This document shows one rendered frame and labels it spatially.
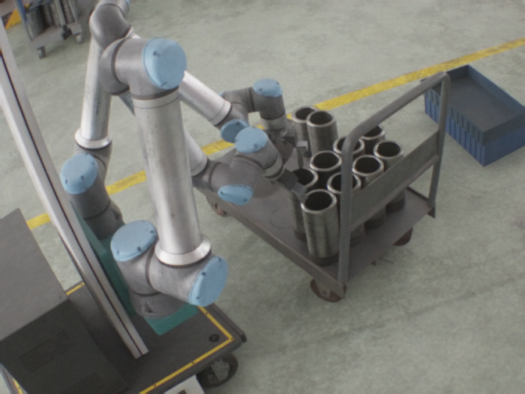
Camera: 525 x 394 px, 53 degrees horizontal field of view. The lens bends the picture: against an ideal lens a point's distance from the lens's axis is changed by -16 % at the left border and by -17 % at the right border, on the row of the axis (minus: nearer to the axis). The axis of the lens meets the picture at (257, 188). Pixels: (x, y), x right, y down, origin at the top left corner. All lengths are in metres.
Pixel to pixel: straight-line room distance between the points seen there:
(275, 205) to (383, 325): 0.71
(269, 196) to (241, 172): 0.91
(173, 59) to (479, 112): 2.25
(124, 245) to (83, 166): 0.47
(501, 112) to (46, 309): 2.58
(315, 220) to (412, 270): 0.64
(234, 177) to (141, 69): 0.56
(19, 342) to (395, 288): 1.60
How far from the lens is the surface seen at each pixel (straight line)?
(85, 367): 1.92
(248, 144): 1.79
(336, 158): 2.39
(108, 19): 1.82
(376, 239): 2.41
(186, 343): 2.13
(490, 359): 2.35
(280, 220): 2.55
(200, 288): 1.58
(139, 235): 1.71
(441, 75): 2.04
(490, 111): 3.34
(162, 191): 1.47
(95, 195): 2.10
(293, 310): 2.54
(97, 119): 2.12
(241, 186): 1.75
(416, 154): 2.17
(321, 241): 2.24
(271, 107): 2.08
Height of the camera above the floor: 1.98
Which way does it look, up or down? 39 degrees down
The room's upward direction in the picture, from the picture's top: 13 degrees counter-clockwise
